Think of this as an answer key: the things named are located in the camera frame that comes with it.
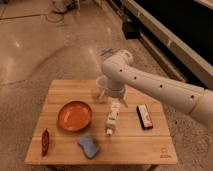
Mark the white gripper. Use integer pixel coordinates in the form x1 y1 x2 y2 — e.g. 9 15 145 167
96 75 128 108

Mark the wooden table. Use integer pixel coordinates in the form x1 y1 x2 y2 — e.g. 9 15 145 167
25 80 177 165

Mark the white squeeze bottle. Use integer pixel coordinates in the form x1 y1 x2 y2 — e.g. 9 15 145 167
106 102 120 136

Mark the white object on floor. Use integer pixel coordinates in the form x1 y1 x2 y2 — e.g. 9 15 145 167
51 0 79 13

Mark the orange ceramic bowl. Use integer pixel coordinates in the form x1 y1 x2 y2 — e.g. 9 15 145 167
58 101 92 132

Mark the long bench rail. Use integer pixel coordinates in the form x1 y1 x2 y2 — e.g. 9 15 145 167
109 0 213 90

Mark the blue sponge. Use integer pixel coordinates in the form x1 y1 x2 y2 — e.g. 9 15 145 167
78 134 100 159

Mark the dark red small object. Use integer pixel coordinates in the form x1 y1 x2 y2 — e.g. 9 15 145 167
41 129 49 156

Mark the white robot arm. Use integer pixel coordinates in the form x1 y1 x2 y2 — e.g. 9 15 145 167
96 49 213 132

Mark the black and white box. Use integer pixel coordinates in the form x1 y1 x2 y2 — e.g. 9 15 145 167
136 105 153 130

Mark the black box on floor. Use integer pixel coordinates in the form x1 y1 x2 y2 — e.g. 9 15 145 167
122 21 140 39

